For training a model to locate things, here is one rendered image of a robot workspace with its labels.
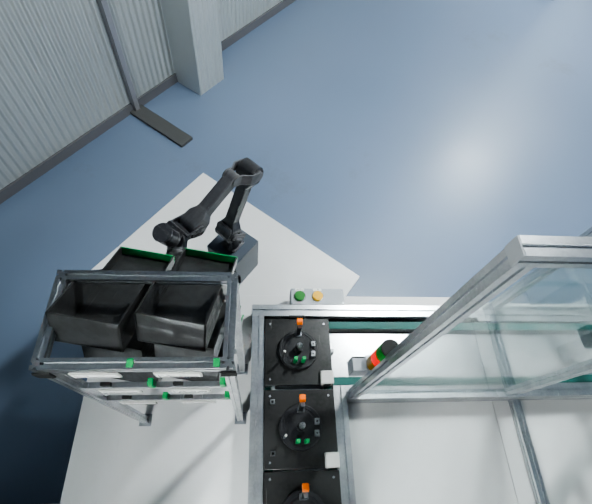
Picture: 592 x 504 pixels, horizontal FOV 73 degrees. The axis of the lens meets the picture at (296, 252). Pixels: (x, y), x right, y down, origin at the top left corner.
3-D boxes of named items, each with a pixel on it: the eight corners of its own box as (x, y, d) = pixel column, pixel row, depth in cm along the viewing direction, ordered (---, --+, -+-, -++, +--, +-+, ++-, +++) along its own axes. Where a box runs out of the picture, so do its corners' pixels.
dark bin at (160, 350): (193, 282, 112) (193, 261, 108) (239, 290, 112) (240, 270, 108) (155, 362, 89) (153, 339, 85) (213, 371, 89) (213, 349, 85)
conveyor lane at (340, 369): (264, 328, 157) (264, 319, 149) (466, 328, 165) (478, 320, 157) (263, 404, 144) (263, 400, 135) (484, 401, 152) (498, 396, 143)
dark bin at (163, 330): (184, 255, 98) (184, 230, 94) (237, 264, 98) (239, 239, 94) (137, 341, 75) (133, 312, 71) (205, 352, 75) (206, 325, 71)
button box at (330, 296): (289, 294, 161) (290, 287, 156) (340, 294, 163) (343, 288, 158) (289, 310, 158) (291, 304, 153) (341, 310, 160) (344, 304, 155)
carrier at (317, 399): (264, 391, 137) (264, 383, 126) (332, 390, 140) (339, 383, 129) (263, 470, 126) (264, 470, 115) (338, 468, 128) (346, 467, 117)
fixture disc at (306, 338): (278, 331, 146) (278, 329, 144) (316, 331, 147) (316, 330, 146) (278, 370, 139) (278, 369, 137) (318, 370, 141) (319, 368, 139)
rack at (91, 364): (148, 364, 147) (53, 264, 77) (247, 363, 150) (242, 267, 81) (138, 426, 136) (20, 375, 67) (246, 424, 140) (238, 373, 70)
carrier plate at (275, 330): (264, 320, 150) (264, 318, 148) (327, 320, 152) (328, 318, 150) (264, 386, 138) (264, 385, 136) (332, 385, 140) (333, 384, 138)
